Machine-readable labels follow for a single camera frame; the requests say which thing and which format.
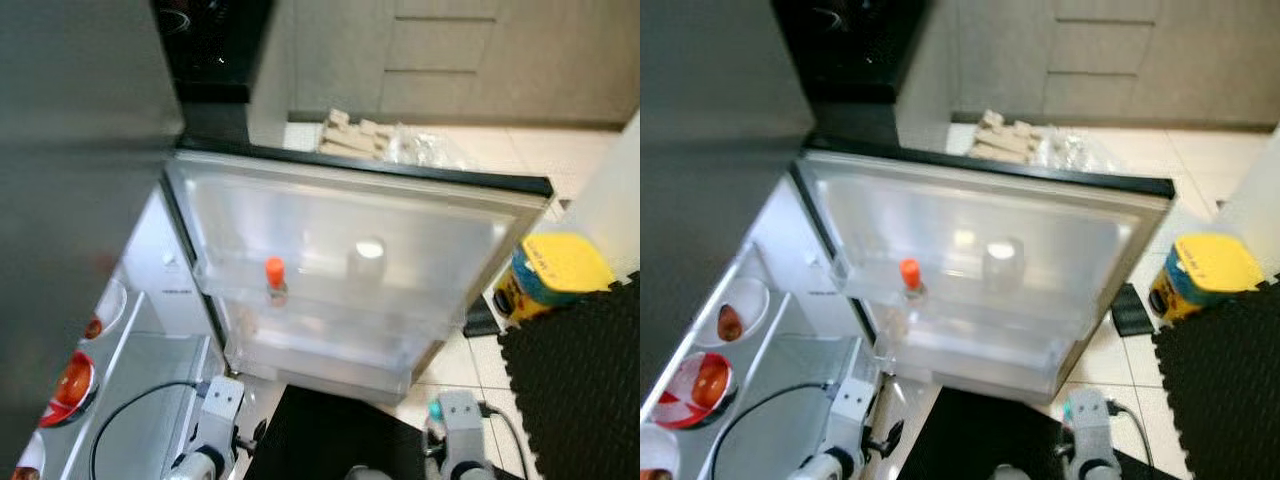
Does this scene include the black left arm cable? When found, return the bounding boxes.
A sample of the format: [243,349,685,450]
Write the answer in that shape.
[90,380,213,480]
[708,380,839,480]

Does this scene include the small white bowl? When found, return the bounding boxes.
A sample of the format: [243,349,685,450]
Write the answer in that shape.
[640,450,683,480]
[13,430,47,480]

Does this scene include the yellow and blue container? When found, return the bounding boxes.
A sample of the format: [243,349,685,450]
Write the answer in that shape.
[491,231,617,327]
[1147,231,1267,324]

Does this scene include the grey kitchen cabinet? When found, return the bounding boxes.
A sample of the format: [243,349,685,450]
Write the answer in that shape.
[893,0,1280,131]
[248,0,641,129]

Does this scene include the clear jar white lid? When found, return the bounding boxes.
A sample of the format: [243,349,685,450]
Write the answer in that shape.
[980,235,1028,293]
[345,234,393,288]

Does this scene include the white bowl with food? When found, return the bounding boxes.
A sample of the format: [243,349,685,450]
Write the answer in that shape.
[694,276,772,349]
[83,277,130,343]

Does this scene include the black flat rectangular object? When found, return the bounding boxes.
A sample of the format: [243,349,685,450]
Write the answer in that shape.
[1110,283,1158,339]
[461,298,503,339]

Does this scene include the red bowl with tomato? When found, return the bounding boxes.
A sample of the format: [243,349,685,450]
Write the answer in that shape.
[38,349,99,430]
[650,350,737,432]

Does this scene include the beige cardboard pieces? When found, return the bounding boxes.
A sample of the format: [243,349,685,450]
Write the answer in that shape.
[967,109,1047,164]
[317,108,398,162]

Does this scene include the black kitchen appliance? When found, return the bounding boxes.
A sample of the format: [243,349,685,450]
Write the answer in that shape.
[150,0,278,149]
[770,0,933,151]

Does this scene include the clear plastic bag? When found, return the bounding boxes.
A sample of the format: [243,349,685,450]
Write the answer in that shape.
[393,128,468,171]
[1040,128,1113,173]

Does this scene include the black foam puzzle mat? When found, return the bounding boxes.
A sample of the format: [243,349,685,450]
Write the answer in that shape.
[1152,275,1280,480]
[497,270,641,480]

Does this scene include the clear bottle teal cap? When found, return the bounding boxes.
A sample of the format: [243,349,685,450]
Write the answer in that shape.
[425,397,448,461]
[1060,393,1081,459]

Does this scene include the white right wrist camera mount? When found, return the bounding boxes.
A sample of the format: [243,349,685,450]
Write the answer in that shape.
[1071,387,1115,468]
[436,389,485,468]

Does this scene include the grey fridge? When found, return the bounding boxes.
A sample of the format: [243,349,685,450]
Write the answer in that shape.
[0,0,251,480]
[640,0,891,480]

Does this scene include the bottle with orange cap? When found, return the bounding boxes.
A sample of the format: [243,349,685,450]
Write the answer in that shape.
[262,256,292,309]
[897,257,927,307]

